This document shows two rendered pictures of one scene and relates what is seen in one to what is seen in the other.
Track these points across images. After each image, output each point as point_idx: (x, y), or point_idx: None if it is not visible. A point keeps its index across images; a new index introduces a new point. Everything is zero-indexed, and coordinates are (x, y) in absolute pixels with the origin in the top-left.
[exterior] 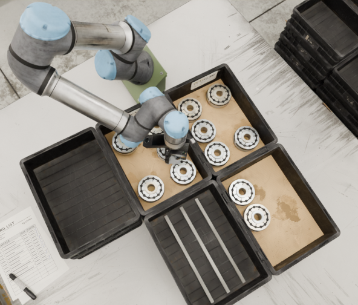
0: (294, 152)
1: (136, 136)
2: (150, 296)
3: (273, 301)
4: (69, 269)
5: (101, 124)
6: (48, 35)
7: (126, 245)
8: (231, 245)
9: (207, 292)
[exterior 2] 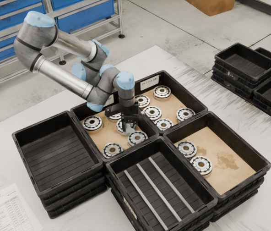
0: None
1: (98, 99)
2: None
3: None
4: (43, 229)
5: (74, 109)
6: (40, 23)
7: (94, 207)
8: (182, 189)
9: (164, 226)
